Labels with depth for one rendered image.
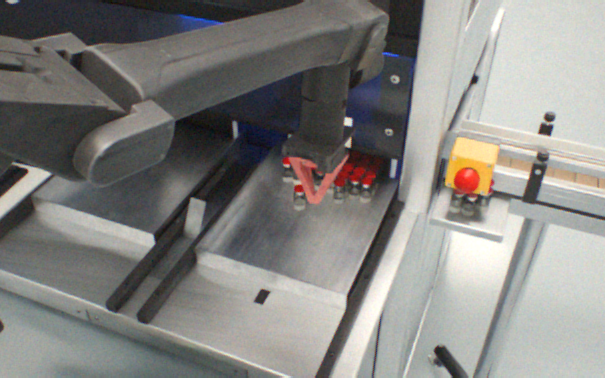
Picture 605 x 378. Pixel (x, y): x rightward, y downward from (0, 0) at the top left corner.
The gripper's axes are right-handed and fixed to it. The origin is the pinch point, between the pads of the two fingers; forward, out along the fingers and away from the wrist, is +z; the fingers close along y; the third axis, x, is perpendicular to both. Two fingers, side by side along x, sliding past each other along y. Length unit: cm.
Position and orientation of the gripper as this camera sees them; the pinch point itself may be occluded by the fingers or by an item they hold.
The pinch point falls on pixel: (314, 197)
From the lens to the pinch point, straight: 80.4
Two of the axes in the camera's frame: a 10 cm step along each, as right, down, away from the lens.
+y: 3.8, -4.3, 8.2
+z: -0.7, 8.7, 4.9
